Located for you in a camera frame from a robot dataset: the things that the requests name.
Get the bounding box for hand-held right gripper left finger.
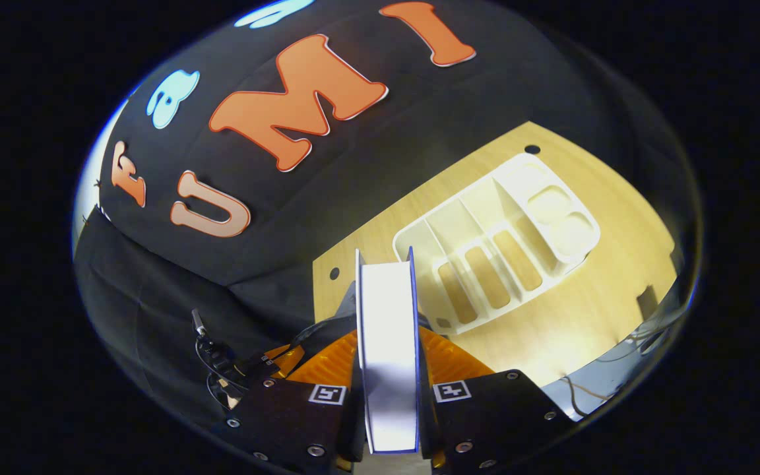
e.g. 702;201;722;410
224;329;368;473

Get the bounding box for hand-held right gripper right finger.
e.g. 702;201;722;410
416;327;577;471

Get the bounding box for black schoolbag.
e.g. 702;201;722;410
191;280;435;414

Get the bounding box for dark blue book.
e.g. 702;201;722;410
354;245;421;457

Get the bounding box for white plastic bookshelf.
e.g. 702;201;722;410
391;152;602;336

